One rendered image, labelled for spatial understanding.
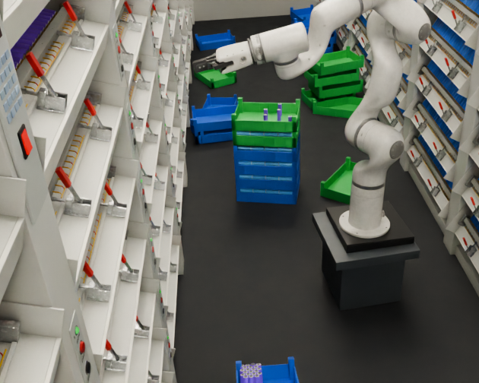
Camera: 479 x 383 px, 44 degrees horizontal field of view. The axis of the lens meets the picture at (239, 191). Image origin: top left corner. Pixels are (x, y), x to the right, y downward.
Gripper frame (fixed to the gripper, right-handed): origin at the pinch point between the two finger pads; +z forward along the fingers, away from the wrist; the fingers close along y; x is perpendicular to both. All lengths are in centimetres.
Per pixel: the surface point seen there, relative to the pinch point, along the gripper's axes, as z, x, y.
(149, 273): 26, -38, -40
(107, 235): 22, -7, -64
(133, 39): 17.1, 11.0, 5.9
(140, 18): 17.0, 10.9, 26.2
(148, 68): 21.0, -7.0, 29.9
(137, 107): 21.8, -7.2, -0.6
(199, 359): 31, -100, -17
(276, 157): -12, -82, 79
